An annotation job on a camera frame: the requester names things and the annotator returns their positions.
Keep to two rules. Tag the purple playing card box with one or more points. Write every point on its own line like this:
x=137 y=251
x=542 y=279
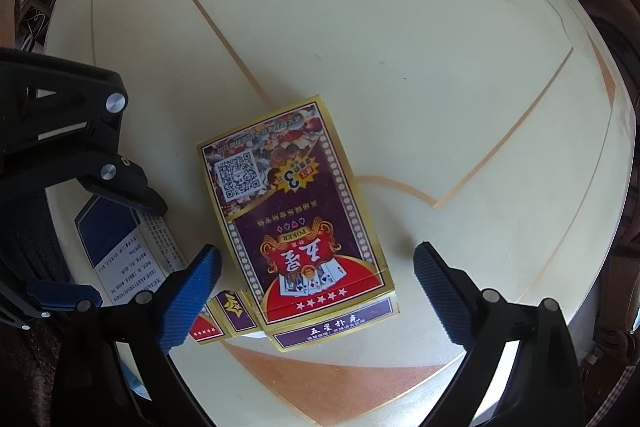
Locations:
x=300 y=227

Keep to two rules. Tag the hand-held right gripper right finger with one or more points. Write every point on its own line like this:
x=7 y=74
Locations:
x=440 y=297

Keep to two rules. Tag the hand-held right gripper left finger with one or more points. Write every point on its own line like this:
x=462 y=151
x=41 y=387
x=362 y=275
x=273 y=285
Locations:
x=190 y=302

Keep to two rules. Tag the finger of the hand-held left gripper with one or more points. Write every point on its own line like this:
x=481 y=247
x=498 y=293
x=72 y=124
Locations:
x=60 y=298
x=125 y=187

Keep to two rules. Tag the person's left forearm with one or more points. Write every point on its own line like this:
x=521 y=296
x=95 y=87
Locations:
x=25 y=382

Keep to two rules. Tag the blue and white box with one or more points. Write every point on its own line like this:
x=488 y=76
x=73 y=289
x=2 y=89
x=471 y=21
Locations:
x=130 y=257

